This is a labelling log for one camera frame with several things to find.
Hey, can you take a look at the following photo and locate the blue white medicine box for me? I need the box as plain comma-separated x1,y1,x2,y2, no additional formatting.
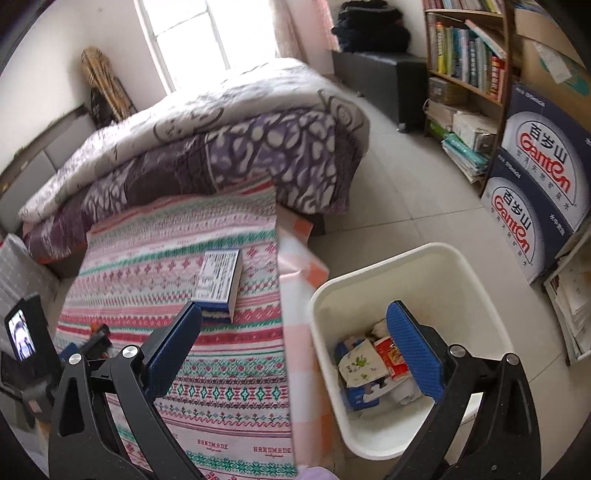
191,249,243,324

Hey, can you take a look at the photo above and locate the wooden bookshelf with books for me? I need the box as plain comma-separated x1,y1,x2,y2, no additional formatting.
421,0,516,139

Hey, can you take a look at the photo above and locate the white rack with papers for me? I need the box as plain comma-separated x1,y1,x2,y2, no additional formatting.
544,236,590,365

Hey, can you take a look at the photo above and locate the purple white folded quilt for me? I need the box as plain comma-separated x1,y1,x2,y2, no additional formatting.
18,58,370,264

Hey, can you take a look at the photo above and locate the lower Ganten cardboard box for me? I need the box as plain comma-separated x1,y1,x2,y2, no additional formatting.
481,153,572,284

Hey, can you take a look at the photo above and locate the black storage bench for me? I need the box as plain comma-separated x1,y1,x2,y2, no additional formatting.
332,51,428,132

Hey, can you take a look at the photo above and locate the brown cardboard box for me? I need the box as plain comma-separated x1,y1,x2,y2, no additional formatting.
514,7,590,117

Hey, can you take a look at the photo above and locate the small blue box in bin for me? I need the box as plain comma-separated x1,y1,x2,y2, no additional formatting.
335,341,380,411

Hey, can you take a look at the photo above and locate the plaid fabric by window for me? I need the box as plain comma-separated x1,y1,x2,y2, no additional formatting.
80,46,137,128

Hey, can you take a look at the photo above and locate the white plastic trash bin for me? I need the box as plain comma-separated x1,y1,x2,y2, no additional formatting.
311,243,513,461

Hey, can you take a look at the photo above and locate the grey checked pillow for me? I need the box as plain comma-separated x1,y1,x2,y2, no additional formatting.
0,234,60,359

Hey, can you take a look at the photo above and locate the striped patterned bed sheet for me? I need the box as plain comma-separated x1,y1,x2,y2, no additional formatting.
49,179,297,479

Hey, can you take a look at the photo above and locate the upper Ganten cardboard box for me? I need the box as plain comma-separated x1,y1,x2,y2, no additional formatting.
501,83,590,231

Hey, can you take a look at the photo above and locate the dark folded clothes pile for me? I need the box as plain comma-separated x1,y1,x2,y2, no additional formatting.
331,1,412,55

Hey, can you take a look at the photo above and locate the white foam packing piece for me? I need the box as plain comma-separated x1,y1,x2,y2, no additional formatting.
363,377,396,403

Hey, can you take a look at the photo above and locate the stack of books on floor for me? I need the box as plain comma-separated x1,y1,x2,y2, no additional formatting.
424,98,499,185

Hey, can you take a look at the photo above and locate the ganten cardboard box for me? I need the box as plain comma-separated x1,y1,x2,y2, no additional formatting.
501,83,590,231
481,153,572,284

